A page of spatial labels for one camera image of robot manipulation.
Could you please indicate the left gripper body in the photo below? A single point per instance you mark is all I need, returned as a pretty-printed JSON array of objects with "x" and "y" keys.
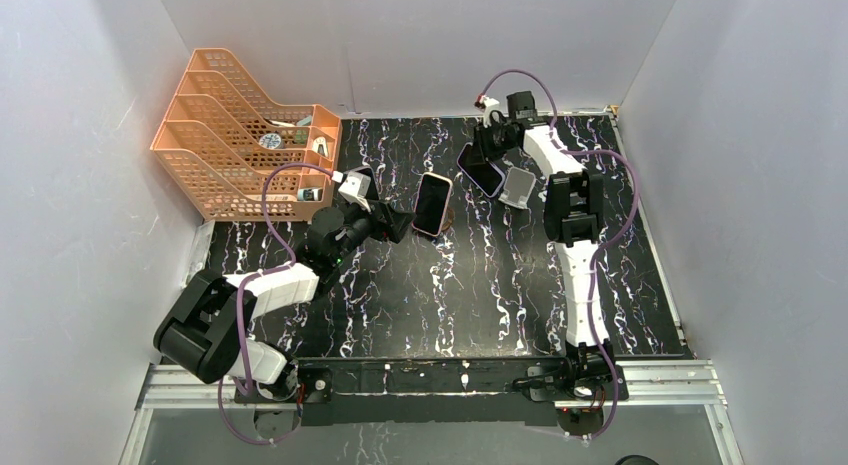
[{"x": 376, "y": 227}]

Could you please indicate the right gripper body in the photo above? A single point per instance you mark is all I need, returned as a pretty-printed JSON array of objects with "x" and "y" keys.
[{"x": 493, "y": 140}]

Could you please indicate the phone with clear pink case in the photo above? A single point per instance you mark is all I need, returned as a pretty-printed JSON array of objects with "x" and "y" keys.
[{"x": 372, "y": 192}]

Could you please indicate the orange mesh desk organizer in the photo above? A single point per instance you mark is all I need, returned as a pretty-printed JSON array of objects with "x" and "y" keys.
[{"x": 208, "y": 143}]

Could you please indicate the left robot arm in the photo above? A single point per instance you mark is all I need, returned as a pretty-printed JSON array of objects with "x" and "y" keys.
[{"x": 205, "y": 331}]

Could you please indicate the phone with beige case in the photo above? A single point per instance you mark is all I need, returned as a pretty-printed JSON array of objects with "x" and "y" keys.
[{"x": 431, "y": 205}]

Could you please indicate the small items in organizer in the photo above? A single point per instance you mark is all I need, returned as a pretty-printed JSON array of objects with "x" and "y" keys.
[{"x": 311, "y": 194}]

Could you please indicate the white phone stand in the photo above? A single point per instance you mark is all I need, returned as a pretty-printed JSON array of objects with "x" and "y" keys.
[{"x": 517, "y": 188}]

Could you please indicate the round tape roll in organizer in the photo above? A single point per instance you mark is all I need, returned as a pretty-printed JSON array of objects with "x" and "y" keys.
[{"x": 271, "y": 141}]

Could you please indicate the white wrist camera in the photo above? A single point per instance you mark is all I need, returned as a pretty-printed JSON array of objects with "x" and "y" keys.
[
  {"x": 490, "y": 109},
  {"x": 352, "y": 188}
]

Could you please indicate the aluminium rail frame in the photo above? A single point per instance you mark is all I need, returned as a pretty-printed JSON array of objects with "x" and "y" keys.
[{"x": 321, "y": 381}]

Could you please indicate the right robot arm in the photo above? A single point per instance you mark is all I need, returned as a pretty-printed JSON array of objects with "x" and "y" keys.
[{"x": 572, "y": 215}]

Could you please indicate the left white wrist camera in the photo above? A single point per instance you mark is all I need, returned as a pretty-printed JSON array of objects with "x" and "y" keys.
[{"x": 352, "y": 188}]

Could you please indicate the phone with lilac case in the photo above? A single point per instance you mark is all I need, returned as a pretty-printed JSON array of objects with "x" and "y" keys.
[{"x": 490, "y": 186}]

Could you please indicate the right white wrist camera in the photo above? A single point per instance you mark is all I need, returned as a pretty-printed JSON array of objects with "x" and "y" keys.
[{"x": 490, "y": 109}]

